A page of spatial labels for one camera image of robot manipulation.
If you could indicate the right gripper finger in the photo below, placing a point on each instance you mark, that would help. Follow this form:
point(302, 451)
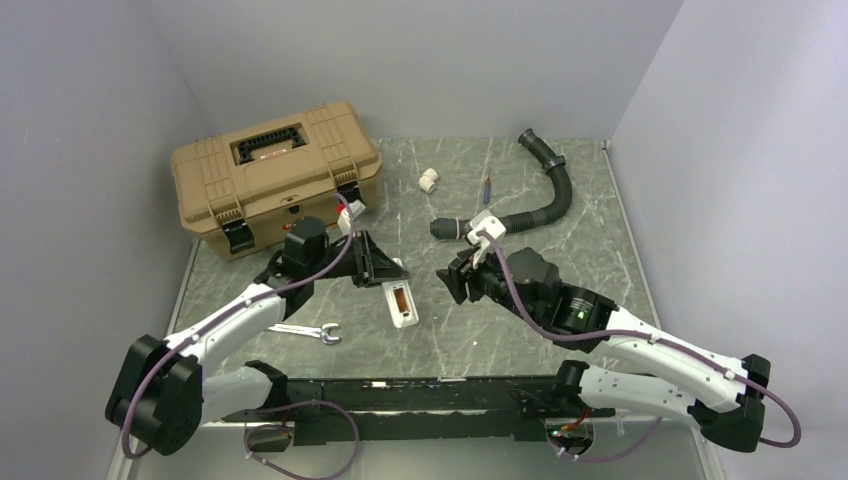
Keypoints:
point(454, 279)
point(465, 257)

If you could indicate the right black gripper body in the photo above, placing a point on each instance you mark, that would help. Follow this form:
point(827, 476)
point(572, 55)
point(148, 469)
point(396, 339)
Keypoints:
point(485, 276)

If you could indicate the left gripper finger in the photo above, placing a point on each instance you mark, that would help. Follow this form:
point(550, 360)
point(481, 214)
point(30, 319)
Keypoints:
point(363, 249)
point(381, 268)

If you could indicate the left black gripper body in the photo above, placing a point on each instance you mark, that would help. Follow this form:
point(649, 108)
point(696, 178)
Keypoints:
point(345, 266)

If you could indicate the white remote control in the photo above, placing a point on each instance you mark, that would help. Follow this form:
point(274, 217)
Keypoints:
point(398, 321)

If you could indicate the orange battery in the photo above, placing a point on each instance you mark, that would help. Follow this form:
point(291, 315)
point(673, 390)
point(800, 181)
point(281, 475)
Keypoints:
point(401, 301)

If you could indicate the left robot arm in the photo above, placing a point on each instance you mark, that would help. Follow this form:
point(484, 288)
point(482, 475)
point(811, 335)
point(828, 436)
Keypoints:
point(167, 388)

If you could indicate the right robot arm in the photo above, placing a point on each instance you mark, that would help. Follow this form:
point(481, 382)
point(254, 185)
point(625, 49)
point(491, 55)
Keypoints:
point(720, 395)

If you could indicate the silver open-end wrench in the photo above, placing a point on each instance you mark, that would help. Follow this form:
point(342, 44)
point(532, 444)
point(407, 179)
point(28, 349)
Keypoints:
point(324, 333)

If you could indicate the white pipe fitting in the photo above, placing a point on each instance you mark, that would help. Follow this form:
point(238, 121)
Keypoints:
point(428, 180)

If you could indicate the tan plastic toolbox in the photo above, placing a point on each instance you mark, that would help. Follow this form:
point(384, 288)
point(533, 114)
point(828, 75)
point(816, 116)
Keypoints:
point(241, 192)

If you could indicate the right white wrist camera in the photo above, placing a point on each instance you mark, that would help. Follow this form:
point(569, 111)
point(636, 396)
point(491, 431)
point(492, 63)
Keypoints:
point(482, 227)

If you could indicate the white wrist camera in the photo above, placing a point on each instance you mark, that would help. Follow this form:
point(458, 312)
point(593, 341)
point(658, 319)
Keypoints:
point(347, 215)
point(482, 227)

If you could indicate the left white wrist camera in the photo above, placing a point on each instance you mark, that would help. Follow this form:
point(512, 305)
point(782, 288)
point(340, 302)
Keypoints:
point(347, 215)

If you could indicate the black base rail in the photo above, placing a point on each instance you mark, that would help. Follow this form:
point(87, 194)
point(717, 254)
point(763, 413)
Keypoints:
point(338, 428)

